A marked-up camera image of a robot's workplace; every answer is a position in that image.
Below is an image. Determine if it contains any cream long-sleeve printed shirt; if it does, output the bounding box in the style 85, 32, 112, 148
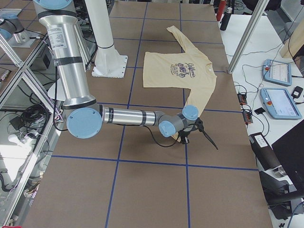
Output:
142, 25, 219, 141

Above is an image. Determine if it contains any near blue teach pendant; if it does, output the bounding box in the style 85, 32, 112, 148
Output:
260, 88, 302, 120

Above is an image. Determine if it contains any black monitor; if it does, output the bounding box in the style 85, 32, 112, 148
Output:
272, 121, 304, 190

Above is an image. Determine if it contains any blue teach pendant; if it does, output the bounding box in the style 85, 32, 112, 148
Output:
260, 88, 302, 120
262, 59, 292, 86

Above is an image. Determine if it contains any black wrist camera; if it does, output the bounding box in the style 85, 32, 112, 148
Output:
194, 118, 204, 132

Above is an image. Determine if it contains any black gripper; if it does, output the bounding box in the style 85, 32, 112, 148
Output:
178, 130, 190, 144

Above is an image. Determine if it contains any far blue teach pendant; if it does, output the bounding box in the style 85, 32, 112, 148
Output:
262, 59, 292, 86

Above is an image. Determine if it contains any red cylinder bottle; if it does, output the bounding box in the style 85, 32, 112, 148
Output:
216, 0, 226, 21

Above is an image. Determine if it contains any black labelled box device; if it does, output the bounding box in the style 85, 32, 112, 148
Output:
248, 133, 281, 170

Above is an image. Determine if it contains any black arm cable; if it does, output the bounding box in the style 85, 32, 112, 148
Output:
144, 118, 219, 151

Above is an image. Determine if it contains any aluminium frame post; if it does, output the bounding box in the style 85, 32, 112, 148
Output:
227, 0, 269, 74

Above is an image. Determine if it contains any black power adapter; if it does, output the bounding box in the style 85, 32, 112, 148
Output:
291, 86, 304, 99

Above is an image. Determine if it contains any black water bottle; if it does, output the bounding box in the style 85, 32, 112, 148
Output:
219, 7, 233, 31

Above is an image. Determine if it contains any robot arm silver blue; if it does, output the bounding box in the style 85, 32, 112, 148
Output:
34, 0, 199, 144

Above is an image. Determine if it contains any orange black connector block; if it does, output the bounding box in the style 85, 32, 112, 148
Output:
237, 93, 247, 105

